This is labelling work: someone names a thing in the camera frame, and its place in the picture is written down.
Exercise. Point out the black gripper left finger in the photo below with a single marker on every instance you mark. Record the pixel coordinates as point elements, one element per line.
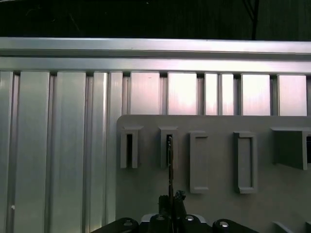
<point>158,223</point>

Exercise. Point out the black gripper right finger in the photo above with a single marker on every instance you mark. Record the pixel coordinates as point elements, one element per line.
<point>181,223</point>

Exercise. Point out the RAM stick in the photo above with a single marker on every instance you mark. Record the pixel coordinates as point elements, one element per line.
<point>170,174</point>

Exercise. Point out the grey parts rack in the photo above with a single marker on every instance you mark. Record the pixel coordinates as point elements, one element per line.
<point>218,206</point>

